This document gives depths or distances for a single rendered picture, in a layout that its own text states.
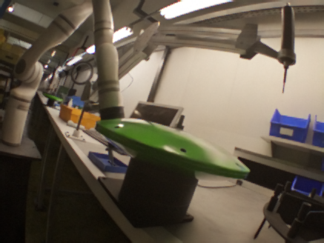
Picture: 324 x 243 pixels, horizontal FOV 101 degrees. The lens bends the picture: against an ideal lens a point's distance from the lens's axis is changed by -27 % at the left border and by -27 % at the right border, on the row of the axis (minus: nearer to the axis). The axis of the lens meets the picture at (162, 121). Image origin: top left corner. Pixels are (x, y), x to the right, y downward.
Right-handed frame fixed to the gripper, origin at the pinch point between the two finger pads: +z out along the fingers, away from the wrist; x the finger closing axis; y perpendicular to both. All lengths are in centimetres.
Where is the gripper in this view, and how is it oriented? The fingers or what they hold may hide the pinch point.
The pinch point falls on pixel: (113, 167)
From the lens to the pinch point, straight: 57.9
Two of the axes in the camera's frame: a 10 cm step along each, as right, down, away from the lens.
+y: 9.8, -1.6, 1.0
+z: 1.6, 9.9, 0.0
